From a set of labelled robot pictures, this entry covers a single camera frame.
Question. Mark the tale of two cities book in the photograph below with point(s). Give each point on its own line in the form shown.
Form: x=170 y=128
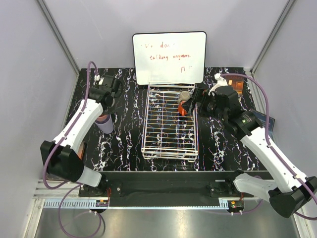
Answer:
x=82 y=150

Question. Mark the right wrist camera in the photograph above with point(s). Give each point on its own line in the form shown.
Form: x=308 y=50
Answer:
x=220 y=81

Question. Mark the pink plastic cup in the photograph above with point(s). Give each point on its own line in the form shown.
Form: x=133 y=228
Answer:
x=102 y=119

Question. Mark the white cable duct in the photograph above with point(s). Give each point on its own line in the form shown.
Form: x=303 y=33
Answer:
x=76 y=204

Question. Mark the orange ceramic mug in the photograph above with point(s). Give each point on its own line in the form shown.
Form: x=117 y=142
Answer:
x=183 y=108

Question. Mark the beige ceramic mug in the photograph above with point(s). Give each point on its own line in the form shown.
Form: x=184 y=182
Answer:
x=184 y=96

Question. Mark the white whiteboard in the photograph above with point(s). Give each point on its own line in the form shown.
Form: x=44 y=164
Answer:
x=169 y=58

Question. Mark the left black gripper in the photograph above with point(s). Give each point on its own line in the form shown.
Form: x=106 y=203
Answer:
x=109 y=99

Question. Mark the black marble mat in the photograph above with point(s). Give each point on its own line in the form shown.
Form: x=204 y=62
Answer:
x=121 y=150

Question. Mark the white wire dish rack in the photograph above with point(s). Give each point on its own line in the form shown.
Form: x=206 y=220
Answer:
x=166 y=133

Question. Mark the orange cover book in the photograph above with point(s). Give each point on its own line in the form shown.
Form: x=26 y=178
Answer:
x=236 y=82

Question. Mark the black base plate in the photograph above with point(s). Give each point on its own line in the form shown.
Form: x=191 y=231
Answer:
x=168 y=189

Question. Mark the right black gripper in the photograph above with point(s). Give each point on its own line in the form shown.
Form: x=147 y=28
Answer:
x=203 y=98

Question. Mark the purple plastic cup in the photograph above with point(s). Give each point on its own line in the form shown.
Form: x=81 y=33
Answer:
x=107 y=127

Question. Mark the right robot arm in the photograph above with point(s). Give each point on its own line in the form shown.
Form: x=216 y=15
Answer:
x=290 y=189

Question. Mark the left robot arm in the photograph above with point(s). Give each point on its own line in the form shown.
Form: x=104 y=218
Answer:
x=63 y=156

